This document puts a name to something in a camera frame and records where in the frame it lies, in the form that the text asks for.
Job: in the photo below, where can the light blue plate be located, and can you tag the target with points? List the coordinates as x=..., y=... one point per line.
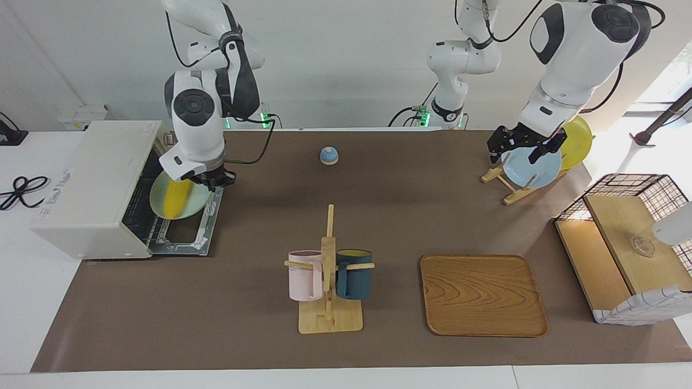
x=521, y=166

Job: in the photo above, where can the white checkered cloth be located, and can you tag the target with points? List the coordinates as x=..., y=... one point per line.
x=643, y=308

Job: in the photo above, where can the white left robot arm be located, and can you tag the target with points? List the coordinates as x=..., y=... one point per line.
x=573, y=54

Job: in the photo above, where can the yellow corn cob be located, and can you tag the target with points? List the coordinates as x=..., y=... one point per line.
x=175, y=200

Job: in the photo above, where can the brown table mat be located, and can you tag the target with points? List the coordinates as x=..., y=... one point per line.
x=216, y=324

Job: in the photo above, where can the wooden mug tree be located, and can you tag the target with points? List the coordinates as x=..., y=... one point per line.
x=330, y=319

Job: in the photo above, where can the white socket box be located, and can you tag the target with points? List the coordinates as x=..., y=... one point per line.
x=81, y=119

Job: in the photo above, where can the pale green plate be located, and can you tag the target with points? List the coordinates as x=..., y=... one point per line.
x=197, y=202

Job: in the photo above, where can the yellow plate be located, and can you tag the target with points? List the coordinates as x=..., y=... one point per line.
x=578, y=146

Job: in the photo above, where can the dark blue mug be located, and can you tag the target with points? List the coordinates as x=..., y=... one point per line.
x=354, y=281

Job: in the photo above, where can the black desk mount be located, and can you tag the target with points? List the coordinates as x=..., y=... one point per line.
x=11, y=135

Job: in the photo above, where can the white rounded object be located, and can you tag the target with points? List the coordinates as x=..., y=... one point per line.
x=673, y=227

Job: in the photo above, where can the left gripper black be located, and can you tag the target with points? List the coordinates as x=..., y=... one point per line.
x=521, y=136

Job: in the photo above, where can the small clear glass dish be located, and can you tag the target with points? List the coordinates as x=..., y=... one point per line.
x=642, y=247

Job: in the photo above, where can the wooden plate rack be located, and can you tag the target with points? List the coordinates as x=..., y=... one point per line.
x=513, y=195

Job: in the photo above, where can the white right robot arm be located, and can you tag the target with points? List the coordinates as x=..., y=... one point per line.
x=197, y=135

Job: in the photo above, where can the small blue white bell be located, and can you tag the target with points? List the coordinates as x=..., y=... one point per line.
x=329, y=155

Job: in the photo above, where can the pink mug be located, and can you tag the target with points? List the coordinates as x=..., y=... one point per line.
x=303, y=281

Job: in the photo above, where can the black stand pole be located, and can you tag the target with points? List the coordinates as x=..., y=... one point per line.
x=665, y=116

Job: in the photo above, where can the wooden serving tray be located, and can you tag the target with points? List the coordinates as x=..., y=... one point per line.
x=481, y=294

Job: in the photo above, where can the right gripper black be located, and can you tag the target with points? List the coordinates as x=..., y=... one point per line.
x=208, y=175

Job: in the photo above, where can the white toaster oven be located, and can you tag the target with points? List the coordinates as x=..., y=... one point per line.
x=81, y=189

